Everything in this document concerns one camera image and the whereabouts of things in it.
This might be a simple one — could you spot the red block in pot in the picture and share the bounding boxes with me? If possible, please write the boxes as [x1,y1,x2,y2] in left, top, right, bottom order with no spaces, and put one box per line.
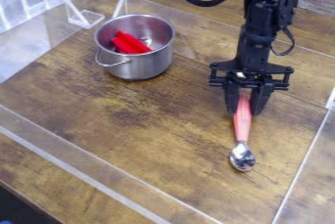
[110,30,152,54]

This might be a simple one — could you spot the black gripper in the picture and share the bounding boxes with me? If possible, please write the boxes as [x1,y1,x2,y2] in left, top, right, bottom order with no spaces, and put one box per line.
[208,60,295,115]

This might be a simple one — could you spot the clear acrylic barrier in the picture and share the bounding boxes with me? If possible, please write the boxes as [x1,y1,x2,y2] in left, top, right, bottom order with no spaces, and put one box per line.
[0,0,335,224]

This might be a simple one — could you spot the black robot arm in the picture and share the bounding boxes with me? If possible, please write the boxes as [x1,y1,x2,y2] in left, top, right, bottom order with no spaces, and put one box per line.
[94,0,298,114]

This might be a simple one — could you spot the pink handled metal spoon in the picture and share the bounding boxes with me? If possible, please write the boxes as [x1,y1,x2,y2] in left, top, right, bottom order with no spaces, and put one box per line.
[231,94,255,172]

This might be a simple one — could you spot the stainless steel pot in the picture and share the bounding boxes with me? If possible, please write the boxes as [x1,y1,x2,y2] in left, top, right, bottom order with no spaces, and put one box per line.
[94,14,176,80]

